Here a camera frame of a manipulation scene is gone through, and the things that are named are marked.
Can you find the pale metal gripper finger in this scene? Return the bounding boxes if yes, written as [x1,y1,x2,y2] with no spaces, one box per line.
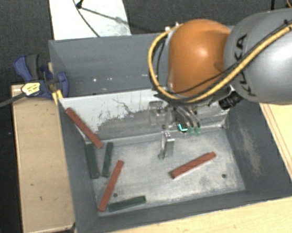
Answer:
[163,137,178,158]
[155,130,175,161]

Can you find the red-brown flat block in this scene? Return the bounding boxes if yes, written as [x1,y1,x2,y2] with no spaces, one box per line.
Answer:
[166,151,219,180]
[64,104,105,153]
[92,159,130,213]

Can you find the grey metal bin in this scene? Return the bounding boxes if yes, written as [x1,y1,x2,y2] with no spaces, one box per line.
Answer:
[47,12,292,233]

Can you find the dark green flat block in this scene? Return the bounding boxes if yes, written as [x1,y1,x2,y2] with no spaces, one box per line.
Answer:
[107,195,148,213]
[98,141,118,178]
[85,142,101,180]

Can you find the pale wood flat board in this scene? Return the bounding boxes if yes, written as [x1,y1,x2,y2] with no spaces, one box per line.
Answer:
[4,79,78,233]

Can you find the black cylinder on white bracket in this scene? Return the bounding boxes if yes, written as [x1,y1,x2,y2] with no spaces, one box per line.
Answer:
[217,91,244,110]

